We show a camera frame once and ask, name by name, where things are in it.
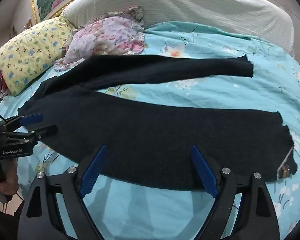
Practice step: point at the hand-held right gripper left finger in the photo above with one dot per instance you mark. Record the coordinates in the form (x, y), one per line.
(93, 171)

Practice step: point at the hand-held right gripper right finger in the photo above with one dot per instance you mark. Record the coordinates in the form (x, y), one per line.
(205, 171)

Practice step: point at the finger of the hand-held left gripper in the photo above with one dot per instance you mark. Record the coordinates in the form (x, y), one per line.
(33, 118)
(46, 130)

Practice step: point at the black pants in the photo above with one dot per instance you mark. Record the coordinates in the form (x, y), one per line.
(140, 135)

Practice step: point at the person's left hand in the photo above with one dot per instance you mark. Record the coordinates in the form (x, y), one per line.
(10, 180)

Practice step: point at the red cloth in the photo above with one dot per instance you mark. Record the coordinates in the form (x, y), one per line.
(3, 83)

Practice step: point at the yellow cartoon print pillow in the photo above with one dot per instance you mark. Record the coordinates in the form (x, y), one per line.
(30, 52)

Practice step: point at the person's dark clothing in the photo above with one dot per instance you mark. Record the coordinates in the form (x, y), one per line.
(2, 222)

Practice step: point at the turquoise floral bed sheet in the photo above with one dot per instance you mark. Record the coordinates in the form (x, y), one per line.
(215, 95)

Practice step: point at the pink floral ruffled pillow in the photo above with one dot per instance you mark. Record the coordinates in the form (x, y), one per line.
(110, 35)

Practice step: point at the white striped headboard cushion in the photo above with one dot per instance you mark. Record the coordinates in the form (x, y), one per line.
(190, 5)

